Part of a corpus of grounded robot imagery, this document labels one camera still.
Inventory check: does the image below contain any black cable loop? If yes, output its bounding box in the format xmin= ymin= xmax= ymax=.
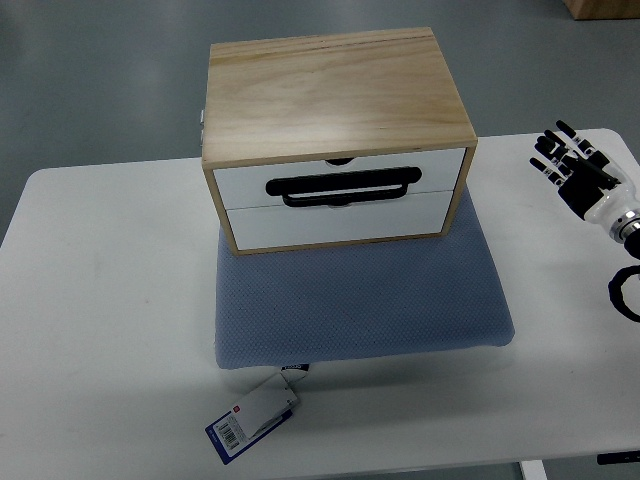
xmin=607 ymin=265 xmax=640 ymax=322

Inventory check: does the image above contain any wooden drawer cabinet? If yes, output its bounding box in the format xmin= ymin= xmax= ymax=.
xmin=202 ymin=27 xmax=478 ymax=255

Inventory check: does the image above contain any white table leg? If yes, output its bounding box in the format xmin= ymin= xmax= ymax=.
xmin=519 ymin=460 xmax=548 ymax=480

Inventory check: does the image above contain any black table control panel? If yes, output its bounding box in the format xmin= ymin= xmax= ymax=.
xmin=597 ymin=450 xmax=640 ymax=466

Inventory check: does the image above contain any white bottom drawer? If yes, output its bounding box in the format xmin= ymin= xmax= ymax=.
xmin=228 ymin=191 xmax=452 ymax=250

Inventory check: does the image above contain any white blue price tag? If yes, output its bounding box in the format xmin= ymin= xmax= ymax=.
xmin=204 ymin=373 xmax=299 ymax=465

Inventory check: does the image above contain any white top drawer black handle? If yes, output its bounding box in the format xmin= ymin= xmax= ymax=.
xmin=214 ymin=148 xmax=466 ymax=210

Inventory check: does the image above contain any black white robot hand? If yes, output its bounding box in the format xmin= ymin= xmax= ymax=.
xmin=529 ymin=120 xmax=639 ymax=230

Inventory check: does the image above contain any cardboard box corner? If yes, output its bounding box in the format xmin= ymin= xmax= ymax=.
xmin=563 ymin=0 xmax=640 ymax=20

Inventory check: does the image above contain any robot arm with metal wrist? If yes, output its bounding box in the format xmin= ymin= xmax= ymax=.
xmin=609 ymin=209 xmax=640 ymax=259

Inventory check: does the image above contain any blue mesh cushion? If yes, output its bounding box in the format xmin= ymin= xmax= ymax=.
xmin=215 ymin=194 xmax=515 ymax=369

